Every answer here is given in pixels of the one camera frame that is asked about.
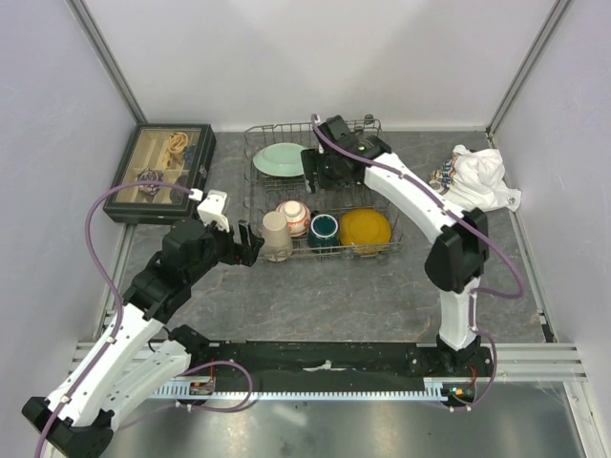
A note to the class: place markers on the black glass-lid jewelry box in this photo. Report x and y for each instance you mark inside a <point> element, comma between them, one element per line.
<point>158,156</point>

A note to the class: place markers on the grey wire dish rack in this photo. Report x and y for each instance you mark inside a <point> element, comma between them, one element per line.
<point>262,193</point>

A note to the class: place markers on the dark green mug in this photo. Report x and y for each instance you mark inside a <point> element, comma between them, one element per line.
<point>323,232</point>

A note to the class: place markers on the crumpled white printed cloth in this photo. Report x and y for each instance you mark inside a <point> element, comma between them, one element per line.
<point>475,179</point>

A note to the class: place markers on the red patterned small bowl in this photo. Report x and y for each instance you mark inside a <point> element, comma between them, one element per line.
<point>297,216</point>

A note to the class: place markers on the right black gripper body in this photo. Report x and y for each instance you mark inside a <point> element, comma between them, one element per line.
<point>328,175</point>

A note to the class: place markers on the beige paper cup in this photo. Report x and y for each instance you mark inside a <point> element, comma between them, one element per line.
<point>278,243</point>

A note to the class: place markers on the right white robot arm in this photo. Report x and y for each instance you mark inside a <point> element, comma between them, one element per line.
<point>458,253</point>

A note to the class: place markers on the mint green plate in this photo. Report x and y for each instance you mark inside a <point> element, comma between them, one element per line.
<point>280,160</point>

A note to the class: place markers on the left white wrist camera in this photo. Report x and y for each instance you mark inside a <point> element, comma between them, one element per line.
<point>211,208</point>

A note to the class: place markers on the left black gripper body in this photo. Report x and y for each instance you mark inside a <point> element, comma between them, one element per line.
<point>225,249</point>

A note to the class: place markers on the grey slotted cable duct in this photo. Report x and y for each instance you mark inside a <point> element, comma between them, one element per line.
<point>183,390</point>

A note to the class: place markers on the yellow patterned plate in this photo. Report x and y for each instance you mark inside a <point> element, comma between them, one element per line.
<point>365,230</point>

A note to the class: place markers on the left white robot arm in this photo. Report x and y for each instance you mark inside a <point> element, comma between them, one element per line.
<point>81,416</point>

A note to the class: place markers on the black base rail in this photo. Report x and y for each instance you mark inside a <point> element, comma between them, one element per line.
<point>329,367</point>

